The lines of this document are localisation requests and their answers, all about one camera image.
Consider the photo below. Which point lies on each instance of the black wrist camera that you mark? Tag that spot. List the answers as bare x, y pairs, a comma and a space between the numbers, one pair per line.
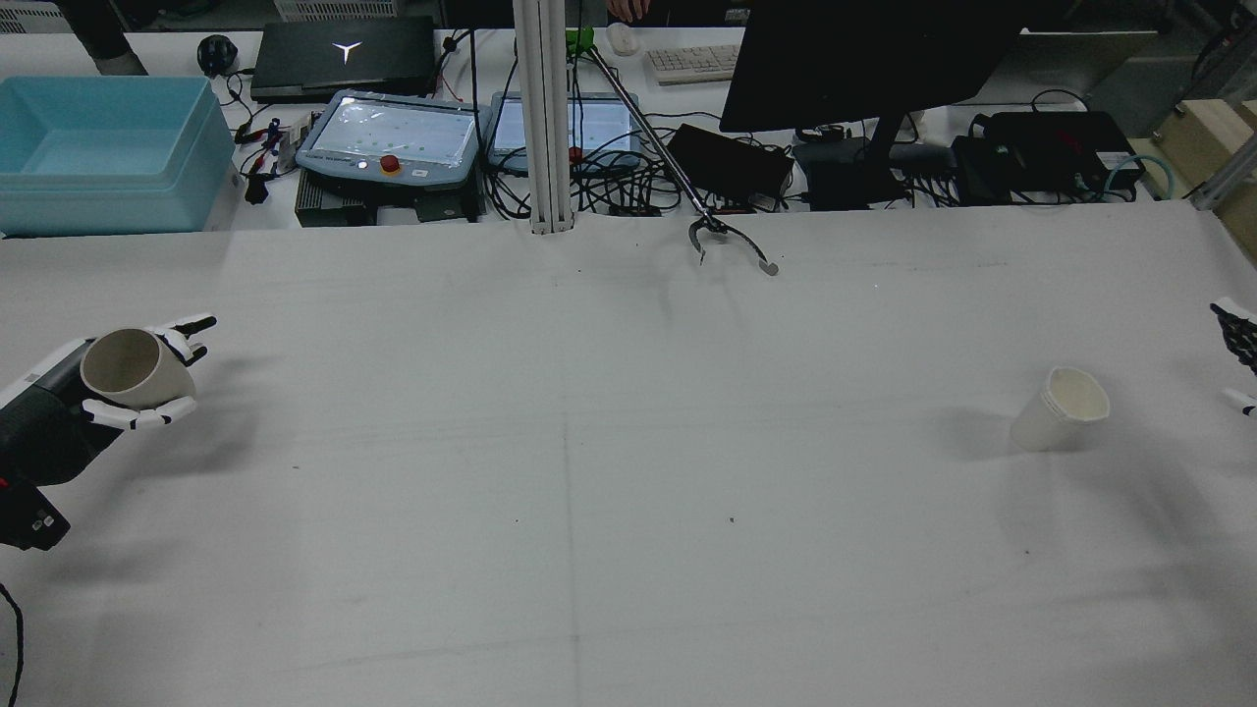
34, 520

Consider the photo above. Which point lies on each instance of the aluminium frame bar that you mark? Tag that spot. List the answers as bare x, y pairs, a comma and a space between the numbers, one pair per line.
1228, 177

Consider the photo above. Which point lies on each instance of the teach pendant with red button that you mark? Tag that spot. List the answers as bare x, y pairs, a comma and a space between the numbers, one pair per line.
393, 133

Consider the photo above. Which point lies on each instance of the dark cylindrical post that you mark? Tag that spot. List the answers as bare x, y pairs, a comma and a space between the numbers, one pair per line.
103, 39

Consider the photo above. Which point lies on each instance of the flat black power box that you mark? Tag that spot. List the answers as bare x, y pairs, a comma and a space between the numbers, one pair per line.
732, 157

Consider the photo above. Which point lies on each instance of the black controller box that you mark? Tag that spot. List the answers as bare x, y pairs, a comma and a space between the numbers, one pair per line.
334, 206

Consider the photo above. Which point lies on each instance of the white keyboard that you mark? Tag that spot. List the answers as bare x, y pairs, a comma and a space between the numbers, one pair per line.
692, 64

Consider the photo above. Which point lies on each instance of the black monitor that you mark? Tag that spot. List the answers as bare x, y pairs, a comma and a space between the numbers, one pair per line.
864, 59

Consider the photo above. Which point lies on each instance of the large black electronics box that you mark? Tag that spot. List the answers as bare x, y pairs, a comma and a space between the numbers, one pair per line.
1061, 147

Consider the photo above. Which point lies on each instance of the ribbed rim white paper cup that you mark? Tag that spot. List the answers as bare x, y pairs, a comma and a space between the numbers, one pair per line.
1051, 417

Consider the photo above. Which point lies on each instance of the aluminium profile post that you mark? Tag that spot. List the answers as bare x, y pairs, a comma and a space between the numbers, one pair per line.
545, 118

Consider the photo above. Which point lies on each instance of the black computer mouse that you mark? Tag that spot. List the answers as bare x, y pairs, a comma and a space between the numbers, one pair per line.
216, 54

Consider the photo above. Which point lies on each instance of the black laptop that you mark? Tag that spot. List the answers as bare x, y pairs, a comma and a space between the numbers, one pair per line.
344, 59

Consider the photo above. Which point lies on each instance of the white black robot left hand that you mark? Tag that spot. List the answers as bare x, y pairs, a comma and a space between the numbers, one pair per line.
39, 432

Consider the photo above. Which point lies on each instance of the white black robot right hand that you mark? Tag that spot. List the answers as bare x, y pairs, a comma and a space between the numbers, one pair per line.
1239, 334

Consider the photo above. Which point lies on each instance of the metal reach grabber tool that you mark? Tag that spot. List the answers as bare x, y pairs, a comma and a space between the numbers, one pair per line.
709, 227

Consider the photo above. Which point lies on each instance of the smooth beige paper cup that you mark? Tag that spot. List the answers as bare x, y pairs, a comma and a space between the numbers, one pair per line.
118, 361

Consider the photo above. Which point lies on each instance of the teach pendant with lit screen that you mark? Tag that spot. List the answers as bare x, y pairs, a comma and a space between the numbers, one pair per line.
599, 123

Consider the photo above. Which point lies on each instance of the light blue plastic bin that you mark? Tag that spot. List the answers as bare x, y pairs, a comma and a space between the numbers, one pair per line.
118, 187

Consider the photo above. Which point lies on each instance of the white computer mouse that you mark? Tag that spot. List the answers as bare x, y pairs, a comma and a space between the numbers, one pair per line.
622, 39

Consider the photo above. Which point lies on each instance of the wooden crate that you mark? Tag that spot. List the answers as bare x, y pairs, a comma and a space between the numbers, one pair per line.
1208, 128

